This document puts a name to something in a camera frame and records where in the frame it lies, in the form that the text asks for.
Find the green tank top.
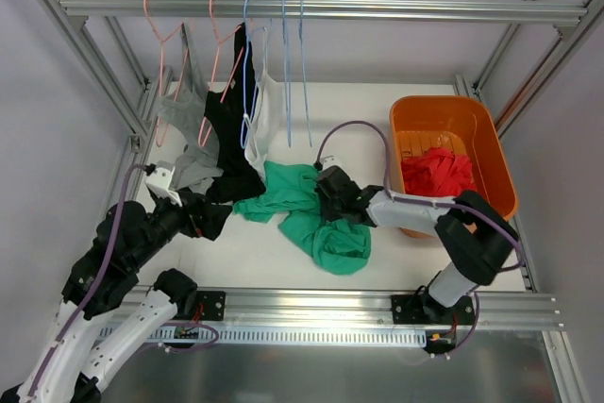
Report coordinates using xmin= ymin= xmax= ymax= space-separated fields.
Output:
xmin=234 ymin=161 xmax=372 ymax=276

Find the red tank top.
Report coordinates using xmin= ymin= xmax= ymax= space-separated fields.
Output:
xmin=400 ymin=147 xmax=477 ymax=197

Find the light blue hanger with green top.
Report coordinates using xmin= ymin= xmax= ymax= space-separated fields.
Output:
xmin=281 ymin=0 xmax=293 ymax=148

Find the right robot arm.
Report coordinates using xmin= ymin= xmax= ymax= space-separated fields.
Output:
xmin=315 ymin=166 xmax=520 ymax=325

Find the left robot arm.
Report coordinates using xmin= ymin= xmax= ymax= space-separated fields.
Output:
xmin=1 ymin=192 xmax=232 ymax=402

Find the pink hanger left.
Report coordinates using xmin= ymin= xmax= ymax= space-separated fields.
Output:
xmin=143 ymin=0 xmax=183 ymax=148

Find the pink hanger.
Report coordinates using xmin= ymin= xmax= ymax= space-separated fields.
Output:
xmin=143 ymin=0 xmax=183 ymax=148
xmin=197 ymin=0 xmax=242 ymax=147

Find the light blue hanger with white top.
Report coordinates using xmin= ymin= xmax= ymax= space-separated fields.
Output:
xmin=240 ymin=0 xmax=273 ymax=149

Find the white tank top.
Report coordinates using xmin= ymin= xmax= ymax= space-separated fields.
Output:
xmin=243 ymin=27 xmax=285 ymax=182

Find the grey tank top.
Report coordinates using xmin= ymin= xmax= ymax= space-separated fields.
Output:
xmin=159 ymin=25 xmax=223 ymax=195

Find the black tank top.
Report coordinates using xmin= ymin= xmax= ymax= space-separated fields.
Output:
xmin=204 ymin=23 xmax=265 ymax=204

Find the orange plastic basket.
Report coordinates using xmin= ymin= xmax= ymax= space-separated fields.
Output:
xmin=390 ymin=95 xmax=518 ymax=220

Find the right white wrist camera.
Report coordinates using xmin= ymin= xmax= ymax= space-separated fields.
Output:
xmin=313 ymin=155 xmax=340 ymax=172

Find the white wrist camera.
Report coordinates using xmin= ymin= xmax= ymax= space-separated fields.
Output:
xmin=143 ymin=161 xmax=183 ymax=208
xmin=313 ymin=155 xmax=340 ymax=172

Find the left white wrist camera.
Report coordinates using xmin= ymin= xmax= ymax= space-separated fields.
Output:
xmin=143 ymin=161 xmax=183 ymax=208

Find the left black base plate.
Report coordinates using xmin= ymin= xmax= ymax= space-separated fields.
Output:
xmin=193 ymin=290 xmax=227 ymax=321

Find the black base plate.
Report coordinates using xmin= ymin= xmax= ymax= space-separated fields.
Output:
xmin=391 ymin=293 xmax=476 ymax=326
xmin=193 ymin=290 xmax=227 ymax=321

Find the front aluminium rail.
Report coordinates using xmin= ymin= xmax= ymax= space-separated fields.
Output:
xmin=112 ymin=285 xmax=564 ymax=329

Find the white slotted cable duct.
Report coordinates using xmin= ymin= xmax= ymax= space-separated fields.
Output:
xmin=148 ymin=327 xmax=428 ymax=348

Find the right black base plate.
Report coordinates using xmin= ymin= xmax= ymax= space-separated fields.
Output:
xmin=391 ymin=293 xmax=476 ymax=326

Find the aluminium hanging rail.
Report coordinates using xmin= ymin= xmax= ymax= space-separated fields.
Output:
xmin=59 ymin=0 xmax=588 ymax=26

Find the right aluminium frame post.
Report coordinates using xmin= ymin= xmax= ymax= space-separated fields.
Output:
xmin=453 ymin=0 xmax=603 ymax=137

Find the aluminium frame post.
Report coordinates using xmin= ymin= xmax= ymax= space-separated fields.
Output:
xmin=453 ymin=0 xmax=603 ymax=137
xmin=38 ymin=0 xmax=151 ymax=153

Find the left aluminium frame post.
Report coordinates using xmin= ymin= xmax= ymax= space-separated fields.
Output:
xmin=38 ymin=0 xmax=151 ymax=153

